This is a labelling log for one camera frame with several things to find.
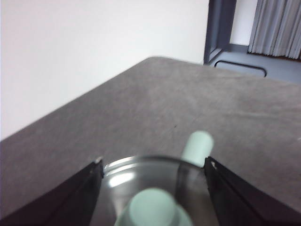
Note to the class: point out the grey pleated curtain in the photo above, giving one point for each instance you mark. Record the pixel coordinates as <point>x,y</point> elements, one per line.
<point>277,28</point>

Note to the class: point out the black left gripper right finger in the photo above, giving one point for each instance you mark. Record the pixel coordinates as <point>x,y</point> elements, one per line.
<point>247,202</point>

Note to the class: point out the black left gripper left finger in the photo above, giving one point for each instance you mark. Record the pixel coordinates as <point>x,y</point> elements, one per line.
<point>58,202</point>

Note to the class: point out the glass lid with green knob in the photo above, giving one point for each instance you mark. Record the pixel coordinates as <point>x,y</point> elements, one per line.
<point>150,204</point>

